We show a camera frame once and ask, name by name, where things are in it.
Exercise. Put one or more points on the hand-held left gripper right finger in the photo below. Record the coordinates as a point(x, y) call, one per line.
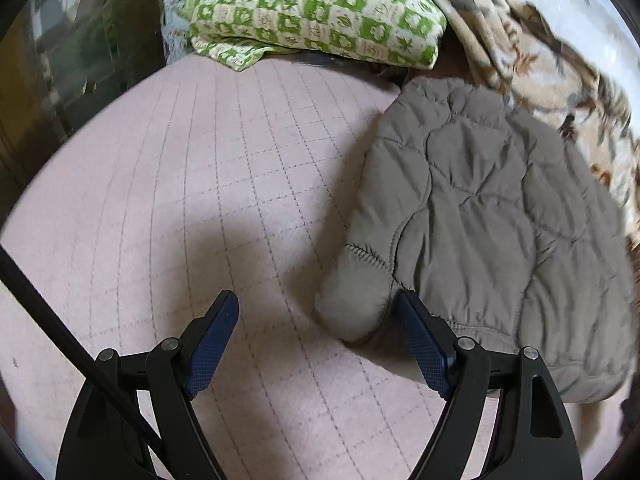
point(425, 347)

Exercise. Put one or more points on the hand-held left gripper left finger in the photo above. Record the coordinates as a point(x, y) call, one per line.
point(210, 347)

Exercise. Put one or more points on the grey-brown hooded puffer jacket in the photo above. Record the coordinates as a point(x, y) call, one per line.
point(490, 220)

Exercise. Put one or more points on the pink quilted bed sheet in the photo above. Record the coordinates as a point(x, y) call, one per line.
point(200, 185)

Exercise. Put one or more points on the leaf print fleece blanket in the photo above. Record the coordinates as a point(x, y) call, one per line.
point(540, 50)

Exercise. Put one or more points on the wooden cabinet with glass door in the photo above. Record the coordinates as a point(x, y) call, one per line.
point(75, 50)

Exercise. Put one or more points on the clear plastic bag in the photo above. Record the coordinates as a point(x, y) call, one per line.
point(172, 15)

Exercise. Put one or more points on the green and white patterned pillow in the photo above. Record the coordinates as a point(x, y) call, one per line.
point(320, 10)

